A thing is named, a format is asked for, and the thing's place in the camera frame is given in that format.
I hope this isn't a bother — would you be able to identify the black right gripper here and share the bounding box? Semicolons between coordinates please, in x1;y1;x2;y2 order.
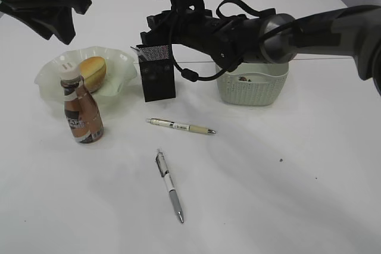
140;10;267;71

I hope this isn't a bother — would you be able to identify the smaller paper piece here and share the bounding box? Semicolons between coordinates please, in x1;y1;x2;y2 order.
238;76;252;82

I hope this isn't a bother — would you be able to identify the oblong golden bread roll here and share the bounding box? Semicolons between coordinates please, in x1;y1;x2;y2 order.
80;56;107;93

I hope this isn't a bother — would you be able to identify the clear plastic ruler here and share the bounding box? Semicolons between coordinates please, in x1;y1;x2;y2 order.
130;45;149;62

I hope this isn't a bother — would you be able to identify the brown coffee drink bottle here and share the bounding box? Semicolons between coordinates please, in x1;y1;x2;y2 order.
58;62;104;143

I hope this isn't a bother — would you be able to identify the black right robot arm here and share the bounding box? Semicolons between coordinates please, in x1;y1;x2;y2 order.
140;5;380;87

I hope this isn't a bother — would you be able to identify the pale green plastic basket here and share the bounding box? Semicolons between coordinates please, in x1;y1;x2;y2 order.
217;62;289;106

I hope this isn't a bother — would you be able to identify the black mesh pen holder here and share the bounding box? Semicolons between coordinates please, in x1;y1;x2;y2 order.
139;45;176;102

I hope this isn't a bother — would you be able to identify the pale green wavy glass plate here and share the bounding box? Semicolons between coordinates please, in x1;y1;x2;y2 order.
35;46;138;109

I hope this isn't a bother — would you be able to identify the beige retractable pen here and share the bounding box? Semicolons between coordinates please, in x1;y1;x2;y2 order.
146;118;217;135

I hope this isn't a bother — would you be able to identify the grey white retractable pen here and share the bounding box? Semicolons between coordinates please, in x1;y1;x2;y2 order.
155;149;185;224

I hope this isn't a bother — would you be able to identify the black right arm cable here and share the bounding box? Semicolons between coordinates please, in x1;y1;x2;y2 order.
166;0;276;83

